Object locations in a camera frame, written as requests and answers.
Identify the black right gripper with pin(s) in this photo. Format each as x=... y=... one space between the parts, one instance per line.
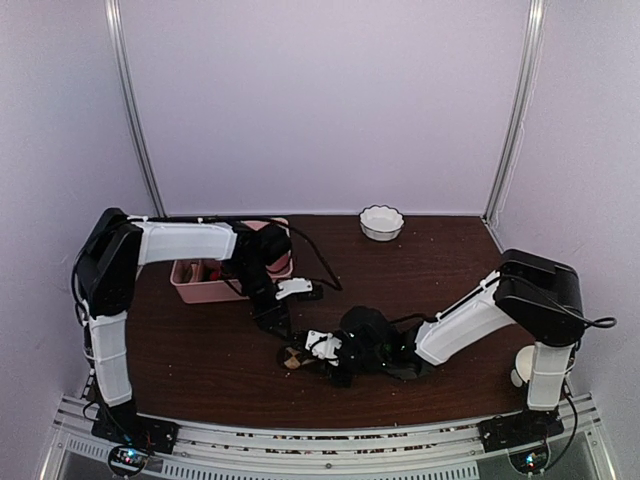
x=337 y=380

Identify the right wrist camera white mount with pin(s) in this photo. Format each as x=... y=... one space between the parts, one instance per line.
x=313 y=345

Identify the left aluminium corner post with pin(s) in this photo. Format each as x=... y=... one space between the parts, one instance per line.
x=118 y=41

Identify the right aluminium corner post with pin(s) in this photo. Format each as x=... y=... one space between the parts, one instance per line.
x=524 y=87

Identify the white paper cup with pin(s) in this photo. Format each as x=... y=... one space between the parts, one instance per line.
x=521 y=371

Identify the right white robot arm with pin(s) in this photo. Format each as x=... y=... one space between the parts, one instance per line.
x=536 y=294

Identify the brown argyle patterned sock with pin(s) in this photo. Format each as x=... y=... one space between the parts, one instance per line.
x=293 y=358

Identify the aluminium front rail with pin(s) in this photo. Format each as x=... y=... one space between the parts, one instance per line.
x=444 y=450

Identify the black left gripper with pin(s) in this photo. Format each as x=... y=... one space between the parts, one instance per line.
x=267 y=316

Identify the aluminium corner post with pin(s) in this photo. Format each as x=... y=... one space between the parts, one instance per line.
x=118 y=41
x=524 y=87

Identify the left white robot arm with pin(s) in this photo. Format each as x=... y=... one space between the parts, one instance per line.
x=247 y=249

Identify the white scalloped ceramic bowl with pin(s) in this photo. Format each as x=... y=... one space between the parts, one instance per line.
x=381 y=223

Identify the pink divided storage box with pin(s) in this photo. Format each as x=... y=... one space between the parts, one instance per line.
x=205 y=281

